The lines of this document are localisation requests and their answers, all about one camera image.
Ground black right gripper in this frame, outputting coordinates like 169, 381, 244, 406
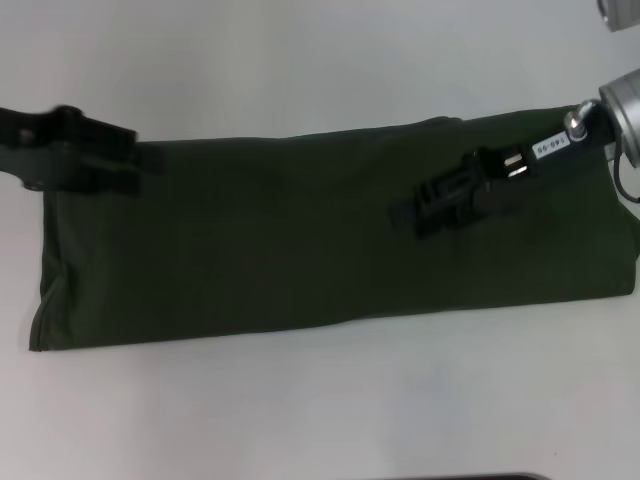
389, 102, 616, 242

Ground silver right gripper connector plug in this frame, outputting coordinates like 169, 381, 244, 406
563, 99, 599, 144

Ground dark green FREE! t-shirt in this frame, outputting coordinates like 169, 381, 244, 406
27, 103, 640, 354

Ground dark robot torso edge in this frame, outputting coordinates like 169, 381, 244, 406
309, 472, 544, 480

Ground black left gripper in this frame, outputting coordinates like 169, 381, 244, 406
0, 104, 165, 197

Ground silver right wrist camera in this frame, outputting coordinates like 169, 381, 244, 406
597, 0, 640, 34

